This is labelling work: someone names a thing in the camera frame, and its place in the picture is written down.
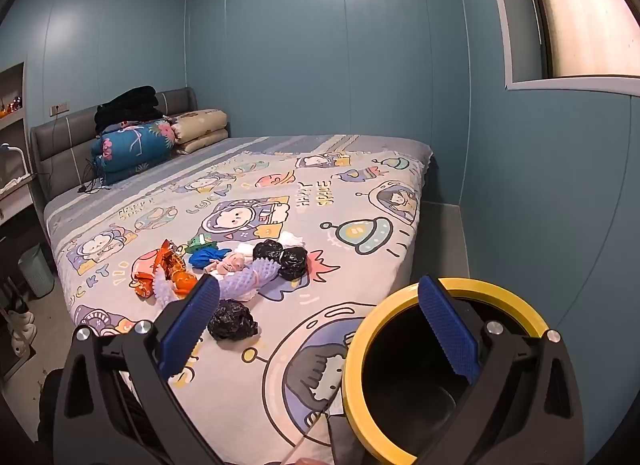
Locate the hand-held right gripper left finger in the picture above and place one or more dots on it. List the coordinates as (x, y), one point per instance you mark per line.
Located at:
(192, 325)

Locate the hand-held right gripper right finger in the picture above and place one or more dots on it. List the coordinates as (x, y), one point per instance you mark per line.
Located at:
(447, 330)

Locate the black plastic bag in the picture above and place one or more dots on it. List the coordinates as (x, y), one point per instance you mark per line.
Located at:
(232, 320)
(292, 262)
(267, 250)

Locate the orange fluffy toy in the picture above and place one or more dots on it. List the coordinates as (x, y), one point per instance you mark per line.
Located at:
(182, 284)

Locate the pale spiky foam net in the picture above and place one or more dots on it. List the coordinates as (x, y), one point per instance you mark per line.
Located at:
(164, 292)

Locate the blue bag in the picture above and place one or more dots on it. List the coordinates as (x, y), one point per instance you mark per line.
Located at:
(205, 258)

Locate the black yellow-rimmed trash bin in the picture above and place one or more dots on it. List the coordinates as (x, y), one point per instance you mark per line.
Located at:
(360, 345)

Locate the pale green waste bin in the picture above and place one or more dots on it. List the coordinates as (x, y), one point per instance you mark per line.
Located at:
(36, 272)

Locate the white shoes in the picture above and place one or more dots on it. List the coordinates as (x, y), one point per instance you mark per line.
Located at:
(22, 332)

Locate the bed with cartoon printed sheet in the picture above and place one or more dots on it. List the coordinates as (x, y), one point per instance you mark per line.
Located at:
(300, 185)

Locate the blue floral folded quilt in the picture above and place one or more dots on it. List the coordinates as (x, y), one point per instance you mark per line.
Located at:
(135, 145)

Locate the beige folded quilt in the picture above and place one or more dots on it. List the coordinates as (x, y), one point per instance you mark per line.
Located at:
(200, 125)

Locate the grey shelf unit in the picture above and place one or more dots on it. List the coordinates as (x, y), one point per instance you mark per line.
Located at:
(20, 195)

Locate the grey padded headboard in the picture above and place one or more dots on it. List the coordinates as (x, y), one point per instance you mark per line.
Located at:
(60, 140)

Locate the black clothing pile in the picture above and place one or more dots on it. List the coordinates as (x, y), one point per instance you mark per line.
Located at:
(125, 105)

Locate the white desk lamp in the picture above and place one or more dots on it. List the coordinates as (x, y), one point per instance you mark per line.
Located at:
(22, 160)

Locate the orange shelf ornaments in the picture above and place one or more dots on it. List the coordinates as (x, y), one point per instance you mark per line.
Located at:
(10, 106)

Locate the wall socket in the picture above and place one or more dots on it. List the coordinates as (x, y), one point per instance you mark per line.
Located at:
(60, 108)

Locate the window with grey frame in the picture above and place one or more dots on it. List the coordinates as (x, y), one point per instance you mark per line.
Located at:
(590, 20)

